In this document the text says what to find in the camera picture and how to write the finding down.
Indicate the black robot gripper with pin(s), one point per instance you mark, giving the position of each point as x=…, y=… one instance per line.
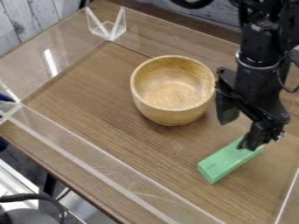
x=249, y=91

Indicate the green rectangular block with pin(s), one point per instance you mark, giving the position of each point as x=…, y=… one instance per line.
x=219, y=164

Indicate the brown wooden bowl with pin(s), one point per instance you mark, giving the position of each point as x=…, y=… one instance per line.
x=172, y=89

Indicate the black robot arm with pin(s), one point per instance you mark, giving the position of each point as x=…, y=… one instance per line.
x=269, y=31

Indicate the black table leg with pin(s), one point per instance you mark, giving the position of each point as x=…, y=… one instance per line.
x=49, y=184

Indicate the clear acrylic corner bracket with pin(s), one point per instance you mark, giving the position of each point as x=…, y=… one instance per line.
x=108, y=30

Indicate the clear acrylic tray wall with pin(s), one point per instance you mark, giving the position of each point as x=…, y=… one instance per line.
x=86, y=121

